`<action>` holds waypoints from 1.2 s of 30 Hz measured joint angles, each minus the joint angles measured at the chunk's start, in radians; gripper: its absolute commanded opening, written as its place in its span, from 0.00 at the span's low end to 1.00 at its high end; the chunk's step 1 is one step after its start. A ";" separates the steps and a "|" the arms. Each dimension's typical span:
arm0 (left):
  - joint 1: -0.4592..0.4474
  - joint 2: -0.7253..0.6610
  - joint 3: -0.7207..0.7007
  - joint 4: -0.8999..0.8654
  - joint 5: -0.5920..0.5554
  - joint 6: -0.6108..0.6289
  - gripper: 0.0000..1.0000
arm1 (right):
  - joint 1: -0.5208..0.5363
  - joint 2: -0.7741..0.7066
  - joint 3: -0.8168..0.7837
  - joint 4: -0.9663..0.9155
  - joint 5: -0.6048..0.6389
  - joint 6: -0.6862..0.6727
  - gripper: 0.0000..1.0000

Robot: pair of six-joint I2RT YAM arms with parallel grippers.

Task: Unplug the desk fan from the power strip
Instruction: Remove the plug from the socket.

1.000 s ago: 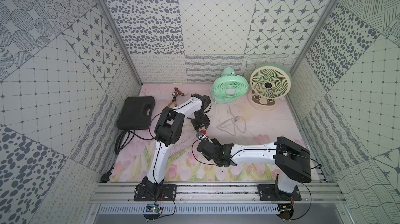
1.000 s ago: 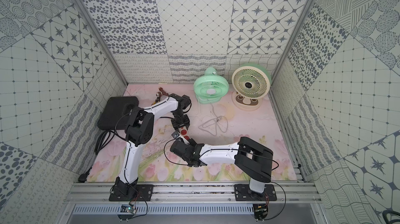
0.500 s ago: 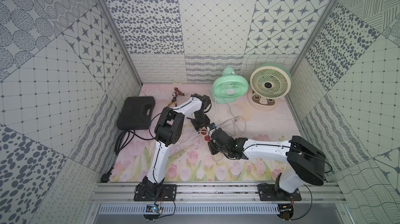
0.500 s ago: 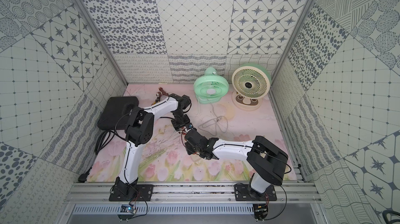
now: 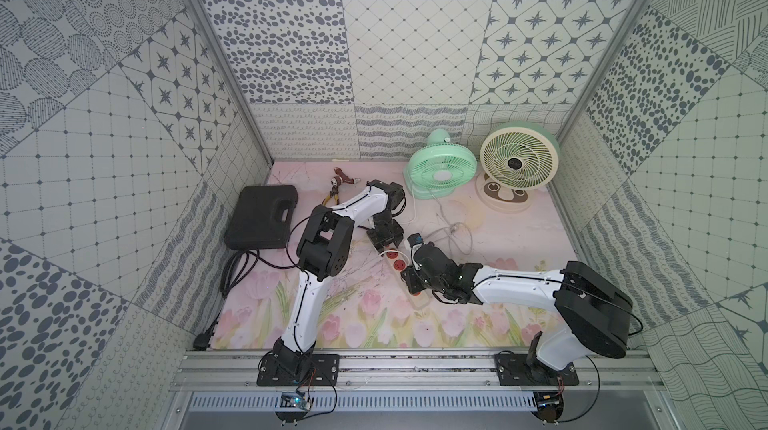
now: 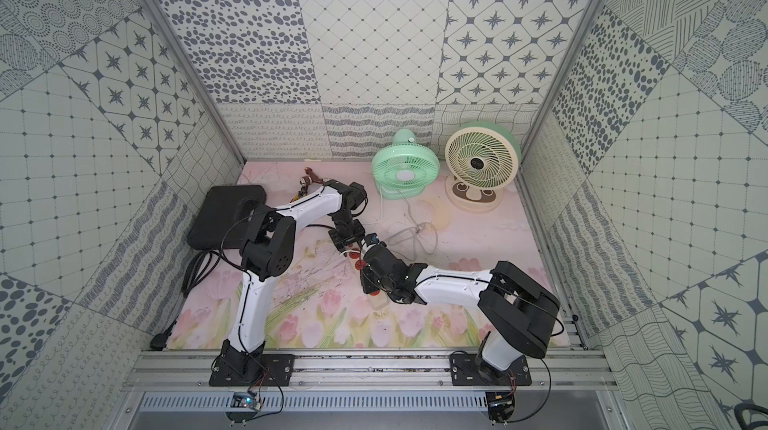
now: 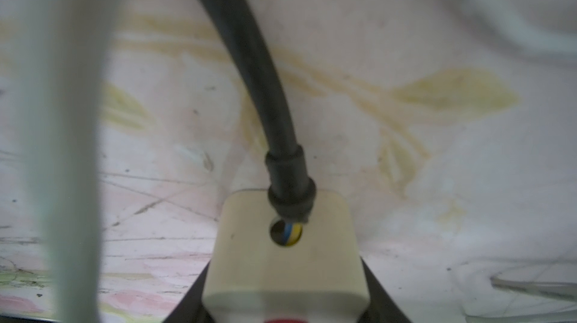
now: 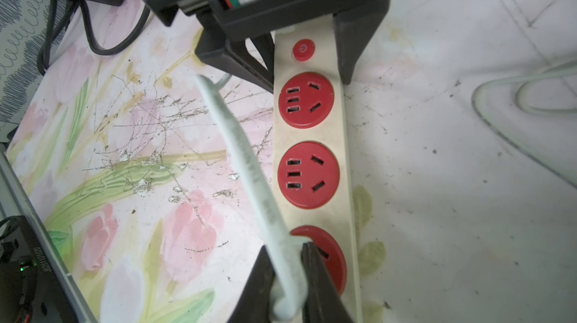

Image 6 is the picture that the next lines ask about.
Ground mint green desk fan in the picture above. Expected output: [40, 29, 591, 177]
[371, 128, 440, 200]

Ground cream power strip red sockets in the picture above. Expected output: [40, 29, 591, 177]
[346, 249, 381, 296]

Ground black plastic tool case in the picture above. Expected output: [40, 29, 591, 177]
[186, 185, 267, 251]

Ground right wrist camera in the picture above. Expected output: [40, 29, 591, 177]
[361, 233, 380, 250]

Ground aluminium rail frame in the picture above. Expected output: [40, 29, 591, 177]
[125, 349, 618, 392]

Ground cream round desk fan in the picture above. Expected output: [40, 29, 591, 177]
[444, 121, 521, 214]

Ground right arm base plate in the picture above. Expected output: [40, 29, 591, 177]
[448, 350, 532, 387]

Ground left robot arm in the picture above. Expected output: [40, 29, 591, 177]
[219, 180, 368, 378]

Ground white fan cable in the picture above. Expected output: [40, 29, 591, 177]
[374, 189, 440, 260]

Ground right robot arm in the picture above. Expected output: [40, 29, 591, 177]
[361, 234, 564, 372]

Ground black power strip cable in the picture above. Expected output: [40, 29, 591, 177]
[149, 219, 337, 352]

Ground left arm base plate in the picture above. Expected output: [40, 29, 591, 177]
[209, 353, 296, 387]

